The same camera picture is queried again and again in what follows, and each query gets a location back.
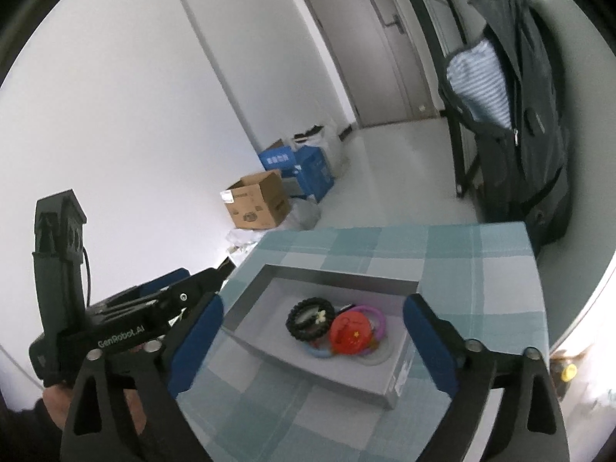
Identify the red round ornament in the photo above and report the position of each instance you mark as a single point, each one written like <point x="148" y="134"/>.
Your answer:
<point x="351" y="334"/>

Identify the dark hanging jacket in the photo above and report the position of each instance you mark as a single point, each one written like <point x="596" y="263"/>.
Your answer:
<point x="534" y="144"/>

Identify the person's left forearm dark sleeve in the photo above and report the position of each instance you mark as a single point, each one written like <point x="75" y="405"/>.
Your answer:
<point x="24" y="433"/>

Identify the grey door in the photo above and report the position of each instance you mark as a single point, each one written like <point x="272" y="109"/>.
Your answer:
<point x="370" y="48"/>

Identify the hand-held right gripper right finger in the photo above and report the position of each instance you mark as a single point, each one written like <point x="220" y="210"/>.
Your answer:
<point x="433" y="346"/>

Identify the grey rectangular box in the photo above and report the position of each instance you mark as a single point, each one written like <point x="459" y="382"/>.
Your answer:
<point x="313" y="375"/>

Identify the blue striped shirt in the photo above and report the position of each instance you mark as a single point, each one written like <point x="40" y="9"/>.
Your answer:
<point x="481" y="86"/>

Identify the person's left hand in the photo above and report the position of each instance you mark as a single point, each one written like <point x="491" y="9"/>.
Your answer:
<point x="57" y="404"/>

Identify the teal checked tablecloth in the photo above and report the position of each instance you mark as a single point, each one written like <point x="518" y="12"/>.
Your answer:
<point x="481" y="274"/>

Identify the large blue carton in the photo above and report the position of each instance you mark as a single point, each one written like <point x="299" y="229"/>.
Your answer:
<point x="313" y="173"/>

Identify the brown cardboard box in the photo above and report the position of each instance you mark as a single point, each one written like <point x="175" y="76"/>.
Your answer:
<point x="260" y="202"/>

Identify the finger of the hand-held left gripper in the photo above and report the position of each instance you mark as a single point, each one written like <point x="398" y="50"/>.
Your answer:
<point x="166" y="280"/>
<point x="197" y="288"/>

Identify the white plastic bag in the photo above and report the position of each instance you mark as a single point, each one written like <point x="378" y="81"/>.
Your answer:
<point x="332" y="147"/>

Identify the black metal rack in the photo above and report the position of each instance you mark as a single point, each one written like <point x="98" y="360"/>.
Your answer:
<point x="462" y="154"/>

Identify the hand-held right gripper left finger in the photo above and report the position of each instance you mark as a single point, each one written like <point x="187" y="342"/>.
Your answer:
<point x="195" y="346"/>

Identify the small blue carton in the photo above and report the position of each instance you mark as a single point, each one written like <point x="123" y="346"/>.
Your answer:
<point x="276" y="158"/>

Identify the yellow capped bottle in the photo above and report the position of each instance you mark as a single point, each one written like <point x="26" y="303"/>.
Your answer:
<point x="568" y="373"/>

